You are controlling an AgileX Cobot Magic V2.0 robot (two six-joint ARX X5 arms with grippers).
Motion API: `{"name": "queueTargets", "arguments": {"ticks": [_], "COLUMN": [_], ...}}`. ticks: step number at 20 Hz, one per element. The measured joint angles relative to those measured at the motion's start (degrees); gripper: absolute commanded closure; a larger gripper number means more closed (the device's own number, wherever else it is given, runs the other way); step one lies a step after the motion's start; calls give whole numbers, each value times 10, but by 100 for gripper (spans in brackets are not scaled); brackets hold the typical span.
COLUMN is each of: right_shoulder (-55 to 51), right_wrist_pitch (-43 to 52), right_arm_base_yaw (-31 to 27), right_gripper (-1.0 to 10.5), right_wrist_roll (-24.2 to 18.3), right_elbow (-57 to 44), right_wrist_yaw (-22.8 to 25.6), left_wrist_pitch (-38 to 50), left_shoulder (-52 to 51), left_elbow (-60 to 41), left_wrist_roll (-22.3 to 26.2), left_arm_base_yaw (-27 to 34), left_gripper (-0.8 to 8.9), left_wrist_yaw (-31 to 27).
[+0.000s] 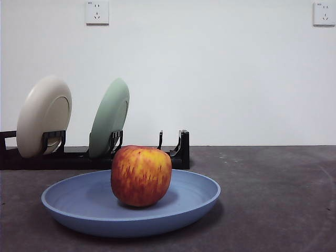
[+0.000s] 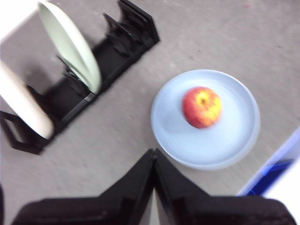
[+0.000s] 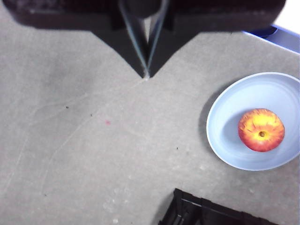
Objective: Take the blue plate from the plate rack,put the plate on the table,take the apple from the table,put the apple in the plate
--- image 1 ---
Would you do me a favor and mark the red yellow apple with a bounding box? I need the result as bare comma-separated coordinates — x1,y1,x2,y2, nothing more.
110,145,173,207

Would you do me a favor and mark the blue plate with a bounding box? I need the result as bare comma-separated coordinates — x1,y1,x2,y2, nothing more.
41,169,221,238

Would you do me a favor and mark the green plate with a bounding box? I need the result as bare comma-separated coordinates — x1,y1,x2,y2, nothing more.
89,78,130,159

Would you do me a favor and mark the cream plate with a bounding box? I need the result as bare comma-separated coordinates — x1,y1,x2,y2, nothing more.
16,75,73,159

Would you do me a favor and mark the black plate rack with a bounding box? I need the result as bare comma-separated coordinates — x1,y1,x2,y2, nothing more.
0,129,191,171

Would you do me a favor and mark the white wall socket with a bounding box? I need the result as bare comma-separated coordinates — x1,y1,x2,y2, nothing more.
312,2,336,27
86,1,110,26

